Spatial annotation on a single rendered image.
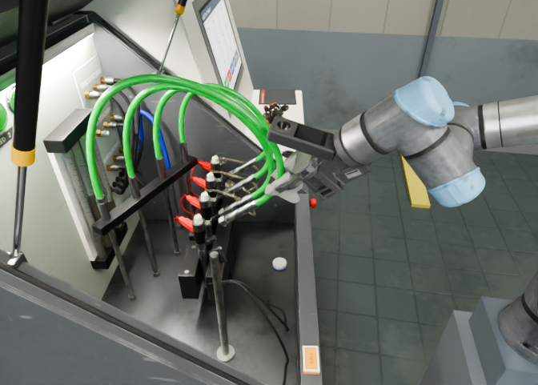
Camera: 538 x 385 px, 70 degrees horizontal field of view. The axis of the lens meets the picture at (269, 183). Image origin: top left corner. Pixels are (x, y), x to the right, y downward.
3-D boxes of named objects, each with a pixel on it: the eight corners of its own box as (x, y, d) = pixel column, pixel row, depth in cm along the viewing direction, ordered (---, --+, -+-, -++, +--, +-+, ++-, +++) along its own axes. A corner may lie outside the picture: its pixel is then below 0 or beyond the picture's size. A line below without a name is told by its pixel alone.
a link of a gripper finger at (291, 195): (279, 217, 76) (313, 197, 70) (257, 200, 73) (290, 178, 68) (283, 205, 78) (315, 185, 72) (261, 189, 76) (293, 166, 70)
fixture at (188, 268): (226, 318, 94) (222, 276, 85) (186, 317, 94) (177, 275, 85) (240, 225, 121) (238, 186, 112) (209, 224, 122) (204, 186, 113)
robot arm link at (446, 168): (491, 161, 61) (452, 107, 60) (489, 199, 53) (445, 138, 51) (444, 180, 66) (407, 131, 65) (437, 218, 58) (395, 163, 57)
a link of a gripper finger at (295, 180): (279, 199, 70) (313, 177, 65) (272, 194, 69) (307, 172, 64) (283, 182, 73) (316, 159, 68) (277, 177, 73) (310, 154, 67)
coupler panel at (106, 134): (120, 188, 100) (87, 73, 82) (107, 188, 100) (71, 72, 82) (136, 162, 111) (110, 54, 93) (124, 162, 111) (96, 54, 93)
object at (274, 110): (288, 134, 139) (289, 121, 136) (259, 134, 139) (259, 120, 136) (288, 108, 158) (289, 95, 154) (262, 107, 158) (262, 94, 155)
